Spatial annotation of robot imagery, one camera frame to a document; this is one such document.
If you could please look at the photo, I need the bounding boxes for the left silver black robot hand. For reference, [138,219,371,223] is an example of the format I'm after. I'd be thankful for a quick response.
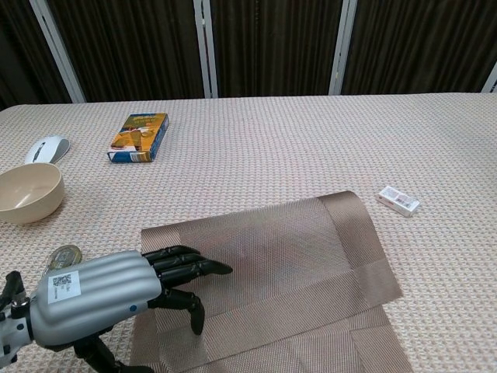
[29,244,234,373]

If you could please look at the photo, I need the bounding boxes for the beige pink bowl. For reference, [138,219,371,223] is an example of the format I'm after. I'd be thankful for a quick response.
[0,162,65,225]

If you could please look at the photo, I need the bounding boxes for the brown woven placemat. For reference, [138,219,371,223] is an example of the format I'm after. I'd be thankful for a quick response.
[129,190,415,373]

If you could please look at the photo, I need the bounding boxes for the green correction tape dispenser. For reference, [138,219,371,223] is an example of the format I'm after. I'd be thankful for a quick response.
[41,244,84,277]

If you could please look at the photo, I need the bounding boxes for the white computer mouse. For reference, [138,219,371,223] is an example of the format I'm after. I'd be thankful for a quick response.
[24,134,71,166]

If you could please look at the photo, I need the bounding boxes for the orange blue snack box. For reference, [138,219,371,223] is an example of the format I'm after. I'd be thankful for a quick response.
[106,113,170,164]

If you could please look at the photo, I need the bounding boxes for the beige woven tablecloth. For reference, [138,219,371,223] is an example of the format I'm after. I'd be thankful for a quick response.
[0,91,497,373]

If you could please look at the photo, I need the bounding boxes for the dark curtain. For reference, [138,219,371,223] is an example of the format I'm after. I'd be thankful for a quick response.
[0,0,497,112]

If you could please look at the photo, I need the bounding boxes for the small white box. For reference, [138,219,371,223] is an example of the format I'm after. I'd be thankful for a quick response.
[375,185,421,218]

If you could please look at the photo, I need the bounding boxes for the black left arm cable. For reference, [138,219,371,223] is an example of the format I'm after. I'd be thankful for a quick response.
[0,270,31,312]

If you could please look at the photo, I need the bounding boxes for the white frame post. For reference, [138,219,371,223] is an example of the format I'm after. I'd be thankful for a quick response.
[328,0,358,96]
[193,0,219,99]
[480,61,497,94]
[29,0,87,104]

